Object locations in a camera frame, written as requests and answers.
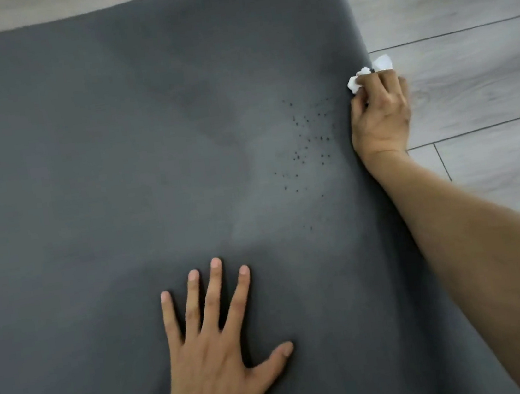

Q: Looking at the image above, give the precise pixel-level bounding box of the person's left hand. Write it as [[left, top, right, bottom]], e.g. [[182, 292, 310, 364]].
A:
[[138, 248, 301, 394]]

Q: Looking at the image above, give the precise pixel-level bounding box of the person's right hand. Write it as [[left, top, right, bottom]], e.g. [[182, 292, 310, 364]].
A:
[[343, 66, 419, 172]]

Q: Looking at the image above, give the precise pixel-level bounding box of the white tissue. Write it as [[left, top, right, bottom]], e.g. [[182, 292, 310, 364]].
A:
[[343, 52, 397, 96]]

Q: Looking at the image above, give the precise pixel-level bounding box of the dark grey yoga mat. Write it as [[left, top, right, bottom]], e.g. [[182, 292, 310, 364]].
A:
[[0, 0, 520, 394]]

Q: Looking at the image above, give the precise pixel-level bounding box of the person's right forearm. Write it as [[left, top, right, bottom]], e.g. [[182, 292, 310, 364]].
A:
[[363, 133, 520, 394]]

